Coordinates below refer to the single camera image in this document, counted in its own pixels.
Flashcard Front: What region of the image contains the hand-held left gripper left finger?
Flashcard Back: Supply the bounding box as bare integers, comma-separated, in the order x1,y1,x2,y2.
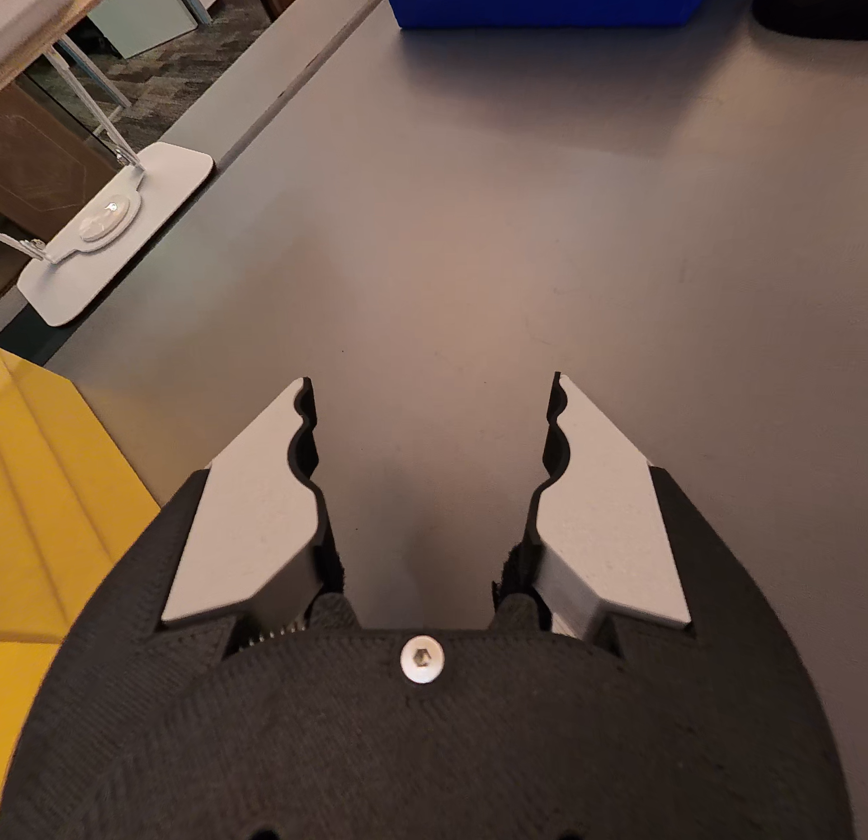
160,377,344,641

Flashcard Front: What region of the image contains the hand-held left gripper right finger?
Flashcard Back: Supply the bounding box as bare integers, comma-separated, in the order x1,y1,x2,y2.
491,372,693,641

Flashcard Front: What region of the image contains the yellow plastic bin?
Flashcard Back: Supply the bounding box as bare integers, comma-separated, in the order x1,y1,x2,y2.
0,348,164,776

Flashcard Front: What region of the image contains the black mesh wrist pad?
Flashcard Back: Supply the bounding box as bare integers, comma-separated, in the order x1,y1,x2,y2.
751,0,868,40

